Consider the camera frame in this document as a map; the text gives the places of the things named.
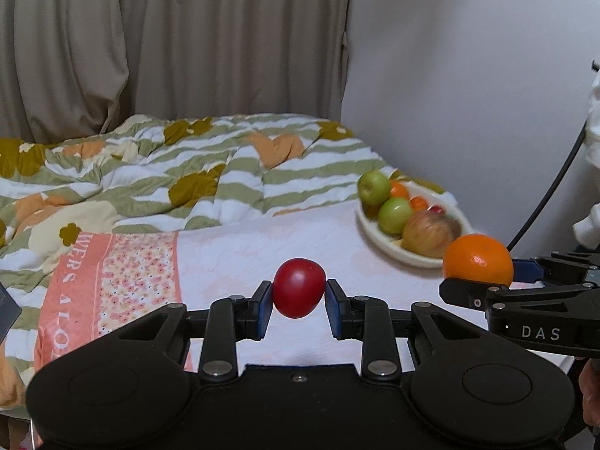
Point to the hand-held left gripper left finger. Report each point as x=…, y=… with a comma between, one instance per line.
x=265, y=308

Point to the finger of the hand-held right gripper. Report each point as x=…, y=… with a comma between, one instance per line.
x=464, y=293
x=527, y=269

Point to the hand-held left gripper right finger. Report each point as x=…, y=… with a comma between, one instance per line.
x=333, y=310

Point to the large orange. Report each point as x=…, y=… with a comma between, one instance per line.
x=478, y=258
x=399, y=191

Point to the red tomato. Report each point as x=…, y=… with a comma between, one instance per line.
x=299, y=288
x=436, y=209

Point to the yellow red apple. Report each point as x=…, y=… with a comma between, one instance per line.
x=429, y=234

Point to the cream oval bowl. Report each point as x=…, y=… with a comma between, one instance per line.
x=375, y=234

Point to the green apple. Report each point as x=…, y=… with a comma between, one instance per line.
x=394, y=215
x=373, y=186

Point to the white hanging cloth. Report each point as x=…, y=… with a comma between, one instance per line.
x=591, y=225

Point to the small tangerine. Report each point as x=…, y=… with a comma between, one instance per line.
x=418, y=203

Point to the green striped floral blanket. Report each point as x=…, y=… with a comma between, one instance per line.
x=140, y=183

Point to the dark grey flat object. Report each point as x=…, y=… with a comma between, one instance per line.
x=7, y=311

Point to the beige curtain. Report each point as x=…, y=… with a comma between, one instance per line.
x=187, y=37

